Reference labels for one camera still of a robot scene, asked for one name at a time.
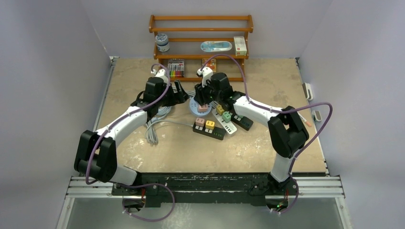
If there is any round blue power socket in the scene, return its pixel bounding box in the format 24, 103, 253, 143
189, 96, 212, 117

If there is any pink plug round socket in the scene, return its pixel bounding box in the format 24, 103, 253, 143
197, 104, 209, 113

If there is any white wall bracket upper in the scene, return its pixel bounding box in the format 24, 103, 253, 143
302, 83, 314, 101

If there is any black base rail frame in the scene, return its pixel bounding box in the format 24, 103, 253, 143
66, 173, 345, 210

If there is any white wall bracket lower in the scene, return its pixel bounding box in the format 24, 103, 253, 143
312, 110, 322, 122

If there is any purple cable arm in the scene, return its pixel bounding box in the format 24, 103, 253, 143
85, 63, 176, 222
201, 53, 333, 216

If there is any black power strip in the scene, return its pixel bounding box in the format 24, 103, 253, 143
192, 123, 227, 141
231, 114, 254, 131

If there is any yellow plug on white strip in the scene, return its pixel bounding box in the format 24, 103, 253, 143
215, 104, 225, 115

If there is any orange white marker pen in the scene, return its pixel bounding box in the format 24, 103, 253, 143
298, 113, 312, 127

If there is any pack of coloured markers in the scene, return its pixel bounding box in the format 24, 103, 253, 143
167, 59, 185, 78

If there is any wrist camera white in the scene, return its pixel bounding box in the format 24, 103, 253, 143
151, 68, 170, 83
196, 67, 213, 87

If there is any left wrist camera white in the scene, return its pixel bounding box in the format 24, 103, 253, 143
151, 68, 170, 83

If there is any blue white round tin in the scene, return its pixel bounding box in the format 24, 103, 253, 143
155, 33, 170, 52

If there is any small orange book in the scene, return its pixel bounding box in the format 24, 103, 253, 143
202, 58, 217, 73

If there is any blue packaged toothbrush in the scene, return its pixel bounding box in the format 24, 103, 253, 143
200, 41, 233, 52

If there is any yellow plug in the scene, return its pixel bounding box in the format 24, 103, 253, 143
205, 120, 215, 130
215, 104, 225, 115

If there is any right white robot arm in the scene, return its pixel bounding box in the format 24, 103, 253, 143
194, 70, 309, 194

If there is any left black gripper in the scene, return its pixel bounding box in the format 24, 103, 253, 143
156, 80, 189, 107

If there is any white power strip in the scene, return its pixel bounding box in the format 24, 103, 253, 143
211, 110, 237, 135

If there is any white green box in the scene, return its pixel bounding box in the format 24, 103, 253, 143
234, 36, 247, 56

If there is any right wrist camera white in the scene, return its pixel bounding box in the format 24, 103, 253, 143
196, 67, 213, 87

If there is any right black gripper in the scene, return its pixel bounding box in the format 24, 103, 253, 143
195, 77, 223, 106

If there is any wooden shelf rack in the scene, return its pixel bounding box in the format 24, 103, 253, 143
149, 15, 254, 82

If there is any white wall bracket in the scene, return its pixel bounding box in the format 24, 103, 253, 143
302, 83, 314, 101
312, 110, 322, 122

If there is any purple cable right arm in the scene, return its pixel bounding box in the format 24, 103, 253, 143
201, 53, 333, 216

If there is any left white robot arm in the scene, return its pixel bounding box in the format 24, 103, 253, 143
74, 77, 189, 195

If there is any green plug on white strip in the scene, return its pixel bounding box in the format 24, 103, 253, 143
222, 111, 232, 123

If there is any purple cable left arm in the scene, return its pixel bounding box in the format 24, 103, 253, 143
85, 63, 176, 222

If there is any coiled grey cable round socket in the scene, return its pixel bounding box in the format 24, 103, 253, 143
151, 106, 172, 122

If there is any grey cable of left strip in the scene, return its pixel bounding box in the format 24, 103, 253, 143
144, 117, 194, 146

